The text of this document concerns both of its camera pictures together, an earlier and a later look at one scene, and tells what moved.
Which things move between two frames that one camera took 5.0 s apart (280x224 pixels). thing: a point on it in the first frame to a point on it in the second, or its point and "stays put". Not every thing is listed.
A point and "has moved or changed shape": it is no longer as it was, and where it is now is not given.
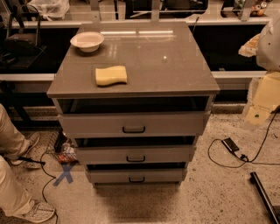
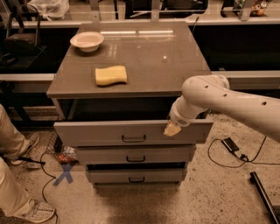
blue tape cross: x=66 y=172 stays put
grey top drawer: x=134 y=123 has moved or changed shape
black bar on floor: x=264 y=197 stays put
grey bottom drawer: x=137 y=175 stays put
